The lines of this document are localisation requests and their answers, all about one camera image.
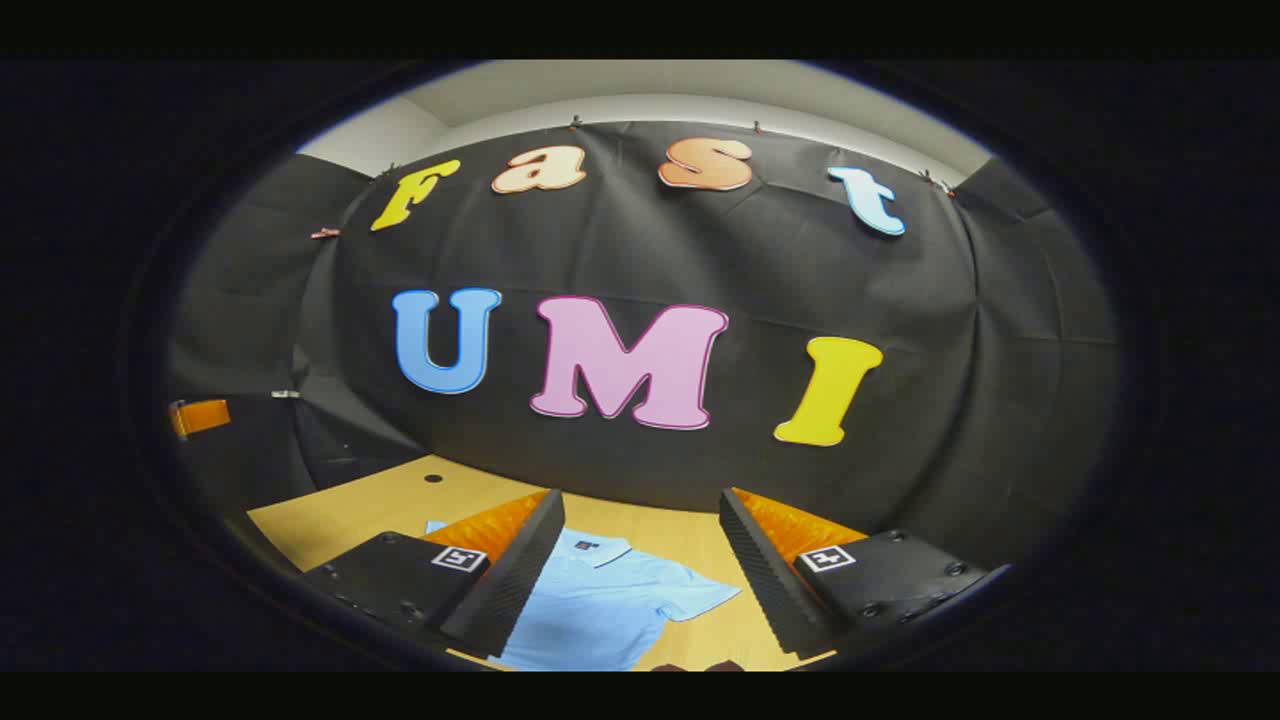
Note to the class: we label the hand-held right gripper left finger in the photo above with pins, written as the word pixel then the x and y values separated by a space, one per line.
pixel 510 590

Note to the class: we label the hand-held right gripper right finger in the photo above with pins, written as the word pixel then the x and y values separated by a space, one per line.
pixel 765 585

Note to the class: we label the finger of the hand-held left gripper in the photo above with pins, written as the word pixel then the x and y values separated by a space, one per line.
pixel 200 416

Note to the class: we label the light blue T-shirt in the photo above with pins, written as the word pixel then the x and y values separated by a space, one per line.
pixel 600 605

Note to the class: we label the black backdrop cloth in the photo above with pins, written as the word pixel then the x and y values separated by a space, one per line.
pixel 800 300

